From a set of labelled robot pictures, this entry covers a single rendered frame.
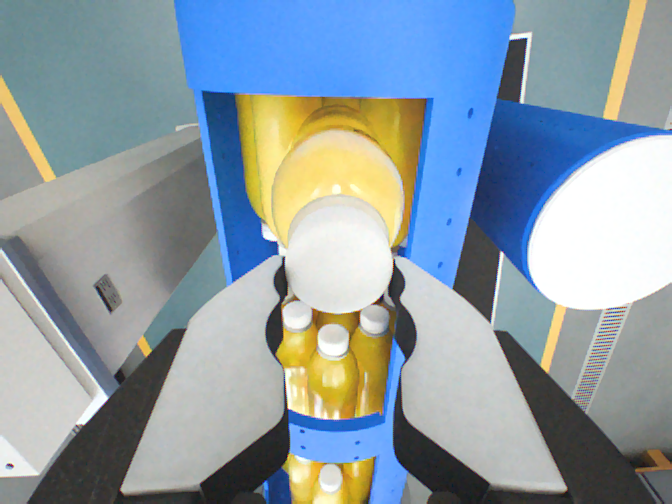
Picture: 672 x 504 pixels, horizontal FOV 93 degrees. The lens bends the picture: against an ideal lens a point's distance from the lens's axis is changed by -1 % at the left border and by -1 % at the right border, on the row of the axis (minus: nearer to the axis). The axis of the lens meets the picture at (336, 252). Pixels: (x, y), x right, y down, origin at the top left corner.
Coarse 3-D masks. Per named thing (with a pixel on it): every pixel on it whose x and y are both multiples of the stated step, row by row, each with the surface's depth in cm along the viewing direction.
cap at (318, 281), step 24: (312, 216) 11; (336, 216) 11; (360, 216) 11; (312, 240) 11; (336, 240) 11; (360, 240) 11; (384, 240) 11; (288, 264) 11; (312, 264) 11; (336, 264) 11; (360, 264) 11; (384, 264) 11; (312, 288) 12; (336, 288) 12; (360, 288) 12; (384, 288) 12; (336, 312) 12
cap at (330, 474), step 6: (324, 468) 57; (330, 468) 57; (336, 468) 57; (324, 474) 56; (330, 474) 56; (336, 474) 56; (324, 480) 55; (330, 480) 55; (336, 480) 55; (324, 486) 55; (330, 486) 54; (336, 486) 55
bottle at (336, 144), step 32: (320, 128) 17; (352, 128) 17; (288, 160) 15; (320, 160) 14; (352, 160) 14; (384, 160) 15; (288, 192) 14; (320, 192) 13; (352, 192) 13; (384, 192) 14; (288, 224) 14; (384, 224) 13
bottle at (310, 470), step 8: (288, 464) 62; (296, 464) 60; (304, 464) 60; (312, 464) 60; (320, 464) 62; (288, 472) 62; (296, 472) 60; (304, 472) 60; (312, 472) 60; (296, 480) 60; (304, 480) 60; (312, 480) 60; (296, 488) 62; (304, 488) 61; (296, 496) 64; (304, 496) 63
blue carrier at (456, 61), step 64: (192, 0) 21; (256, 0) 18; (320, 0) 17; (384, 0) 17; (448, 0) 18; (192, 64) 23; (256, 64) 20; (320, 64) 19; (384, 64) 19; (448, 64) 20; (448, 128) 22; (448, 192) 25; (256, 256) 48; (448, 256) 30; (320, 448) 38; (384, 448) 40
